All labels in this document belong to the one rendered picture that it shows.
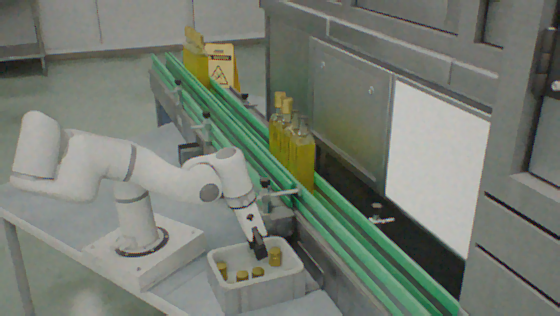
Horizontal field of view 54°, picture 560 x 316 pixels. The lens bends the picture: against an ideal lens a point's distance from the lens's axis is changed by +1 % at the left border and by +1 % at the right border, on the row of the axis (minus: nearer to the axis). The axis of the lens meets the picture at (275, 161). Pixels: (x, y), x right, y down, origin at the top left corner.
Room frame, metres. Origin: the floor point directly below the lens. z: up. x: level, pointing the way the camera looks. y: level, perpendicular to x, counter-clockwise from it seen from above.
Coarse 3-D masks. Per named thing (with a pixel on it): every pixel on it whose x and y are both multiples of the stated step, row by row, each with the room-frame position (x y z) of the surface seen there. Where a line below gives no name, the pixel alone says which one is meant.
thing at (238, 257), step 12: (264, 240) 1.29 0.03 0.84; (276, 240) 1.30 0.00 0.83; (216, 252) 1.24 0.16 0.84; (228, 252) 1.25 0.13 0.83; (240, 252) 1.26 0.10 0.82; (252, 252) 1.28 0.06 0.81; (288, 252) 1.24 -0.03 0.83; (228, 264) 1.25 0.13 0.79; (240, 264) 1.26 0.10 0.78; (252, 264) 1.27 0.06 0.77; (264, 264) 1.28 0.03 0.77; (288, 264) 1.23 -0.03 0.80; (300, 264) 1.18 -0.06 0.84; (216, 276) 1.13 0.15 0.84; (228, 276) 1.22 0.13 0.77; (264, 276) 1.13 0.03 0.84; (276, 276) 1.13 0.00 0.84; (228, 288) 1.09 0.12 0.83
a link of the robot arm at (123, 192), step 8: (104, 136) 1.39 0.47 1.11; (136, 144) 1.34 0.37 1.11; (120, 184) 1.29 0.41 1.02; (128, 184) 1.29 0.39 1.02; (120, 192) 1.29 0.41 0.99; (128, 192) 1.29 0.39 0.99; (136, 192) 1.30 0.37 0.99; (144, 192) 1.32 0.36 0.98; (120, 200) 1.29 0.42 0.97; (128, 200) 1.29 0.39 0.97; (136, 200) 1.30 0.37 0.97
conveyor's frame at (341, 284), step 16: (160, 80) 2.75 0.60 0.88; (160, 96) 2.73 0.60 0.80; (176, 112) 2.37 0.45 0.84; (304, 224) 1.32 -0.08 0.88; (288, 240) 1.42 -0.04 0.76; (304, 240) 1.30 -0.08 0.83; (320, 240) 1.23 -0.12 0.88; (320, 256) 1.21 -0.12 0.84; (336, 256) 1.16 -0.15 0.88; (336, 272) 1.13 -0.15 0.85; (352, 272) 1.09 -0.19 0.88; (336, 288) 1.12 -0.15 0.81; (352, 288) 1.05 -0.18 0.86; (336, 304) 1.12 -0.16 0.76; (352, 304) 1.05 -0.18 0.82; (368, 304) 0.99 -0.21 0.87
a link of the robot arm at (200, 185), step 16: (144, 160) 1.07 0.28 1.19; (160, 160) 1.07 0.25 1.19; (128, 176) 1.05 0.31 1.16; (144, 176) 1.05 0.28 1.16; (160, 176) 1.04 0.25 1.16; (176, 176) 1.05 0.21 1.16; (192, 176) 1.05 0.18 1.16; (208, 176) 1.07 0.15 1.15; (160, 192) 1.04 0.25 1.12; (176, 192) 1.04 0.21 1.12; (192, 192) 1.05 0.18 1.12; (208, 192) 1.06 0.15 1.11
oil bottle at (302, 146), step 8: (296, 136) 1.46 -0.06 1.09; (304, 136) 1.45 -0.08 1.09; (312, 136) 1.46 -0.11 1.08; (296, 144) 1.44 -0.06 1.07; (304, 144) 1.44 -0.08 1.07; (312, 144) 1.45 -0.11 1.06; (296, 152) 1.44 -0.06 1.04; (304, 152) 1.44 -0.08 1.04; (312, 152) 1.45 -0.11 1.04; (296, 160) 1.44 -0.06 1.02; (304, 160) 1.44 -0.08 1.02; (312, 160) 1.45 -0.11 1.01; (296, 168) 1.44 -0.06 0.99; (304, 168) 1.44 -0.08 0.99; (312, 168) 1.45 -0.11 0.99; (296, 176) 1.44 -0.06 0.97; (304, 176) 1.44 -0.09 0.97; (312, 176) 1.45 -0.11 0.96; (304, 184) 1.44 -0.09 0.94; (312, 184) 1.45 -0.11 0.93; (312, 192) 1.45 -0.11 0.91
